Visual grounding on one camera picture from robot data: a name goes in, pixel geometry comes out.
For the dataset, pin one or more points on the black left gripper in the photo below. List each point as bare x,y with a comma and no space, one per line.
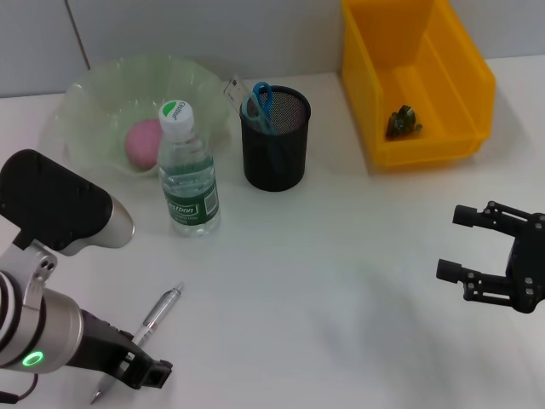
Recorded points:
100,345

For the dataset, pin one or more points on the silver retractable pen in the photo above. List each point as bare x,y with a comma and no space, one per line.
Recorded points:
159,311

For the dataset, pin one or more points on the pink toy peach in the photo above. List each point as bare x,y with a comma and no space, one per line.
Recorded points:
142,145

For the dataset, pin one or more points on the transparent plastic ruler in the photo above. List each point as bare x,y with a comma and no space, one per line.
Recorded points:
234,91

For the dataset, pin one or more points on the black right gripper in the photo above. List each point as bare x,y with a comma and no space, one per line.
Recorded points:
528,264

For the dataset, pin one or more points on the black mesh pen holder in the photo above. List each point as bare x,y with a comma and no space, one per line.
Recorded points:
277,162

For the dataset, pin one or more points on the yellow plastic storage bin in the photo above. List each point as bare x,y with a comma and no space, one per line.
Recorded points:
447,85

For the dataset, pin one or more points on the clear green-label water bottle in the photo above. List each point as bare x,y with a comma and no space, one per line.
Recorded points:
187,170

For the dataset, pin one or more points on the blue and teal scissors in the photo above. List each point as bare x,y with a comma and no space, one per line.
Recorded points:
262,108

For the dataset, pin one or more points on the translucent green fruit plate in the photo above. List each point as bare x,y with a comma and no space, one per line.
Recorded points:
106,85

